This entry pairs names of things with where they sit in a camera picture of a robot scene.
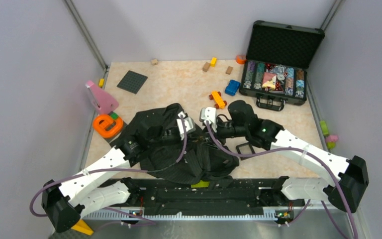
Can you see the grey square baseplate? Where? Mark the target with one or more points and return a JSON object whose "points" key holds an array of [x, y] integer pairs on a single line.
{"points": [[132, 82]]}

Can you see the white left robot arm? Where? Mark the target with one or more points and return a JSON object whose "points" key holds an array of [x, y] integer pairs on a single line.
{"points": [[65, 202]]}

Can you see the orange curved toy track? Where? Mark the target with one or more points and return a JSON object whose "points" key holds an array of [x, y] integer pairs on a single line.
{"points": [[108, 126]]}

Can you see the orange cylinder cup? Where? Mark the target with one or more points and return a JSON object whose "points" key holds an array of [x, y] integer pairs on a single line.
{"points": [[240, 59]]}

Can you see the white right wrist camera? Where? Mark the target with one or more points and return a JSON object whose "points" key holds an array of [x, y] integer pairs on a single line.
{"points": [[209, 115]]}

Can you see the small wooden block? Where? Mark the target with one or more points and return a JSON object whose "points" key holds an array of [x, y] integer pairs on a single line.
{"points": [[229, 70]]}

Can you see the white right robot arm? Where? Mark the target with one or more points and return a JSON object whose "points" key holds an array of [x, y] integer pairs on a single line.
{"points": [[342, 181]]}

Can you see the pink toy ramp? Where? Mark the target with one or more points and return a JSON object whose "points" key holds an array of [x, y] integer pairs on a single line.
{"points": [[102, 101]]}

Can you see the green flat brick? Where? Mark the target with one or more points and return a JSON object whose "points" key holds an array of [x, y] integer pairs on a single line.
{"points": [[200, 184]]}

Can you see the yellow toy brick car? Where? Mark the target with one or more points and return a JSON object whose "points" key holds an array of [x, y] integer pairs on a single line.
{"points": [[219, 103]]}

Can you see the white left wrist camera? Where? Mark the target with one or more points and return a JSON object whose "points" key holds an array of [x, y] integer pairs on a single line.
{"points": [[185, 123]]}

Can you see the black poker chip case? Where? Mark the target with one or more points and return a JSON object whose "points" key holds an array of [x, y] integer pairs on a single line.
{"points": [[277, 59]]}

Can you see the pink and green toy pile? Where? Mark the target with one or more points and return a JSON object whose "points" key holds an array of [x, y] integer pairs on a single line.
{"points": [[330, 139]]}

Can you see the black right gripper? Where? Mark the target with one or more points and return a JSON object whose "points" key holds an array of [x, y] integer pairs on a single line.
{"points": [[219, 137]]}

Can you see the wooden block centre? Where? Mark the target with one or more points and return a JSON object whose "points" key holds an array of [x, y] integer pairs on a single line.
{"points": [[206, 67]]}

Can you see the dark pinstriped garment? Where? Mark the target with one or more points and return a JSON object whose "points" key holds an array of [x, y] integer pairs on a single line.
{"points": [[188, 162]]}

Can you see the yellow cube block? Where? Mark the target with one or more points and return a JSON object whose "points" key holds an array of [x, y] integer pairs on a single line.
{"points": [[213, 61]]}

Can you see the black square frame near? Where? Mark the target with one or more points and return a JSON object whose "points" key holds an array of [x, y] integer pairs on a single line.
{"points": [[244, 149]]}

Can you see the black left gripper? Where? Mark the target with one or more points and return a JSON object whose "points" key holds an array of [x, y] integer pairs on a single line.
{"points": [[179, 139]]}

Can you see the blue toy brick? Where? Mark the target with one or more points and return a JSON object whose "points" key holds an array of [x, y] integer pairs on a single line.
{"points": [[232, 87]]}

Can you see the yellow wedge block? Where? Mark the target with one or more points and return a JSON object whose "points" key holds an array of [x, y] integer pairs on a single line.
{"points": [[82, 227]]}

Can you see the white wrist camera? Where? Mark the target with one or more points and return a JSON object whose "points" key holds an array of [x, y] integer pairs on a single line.
{"points": [[209, 115], [185, 123]]}

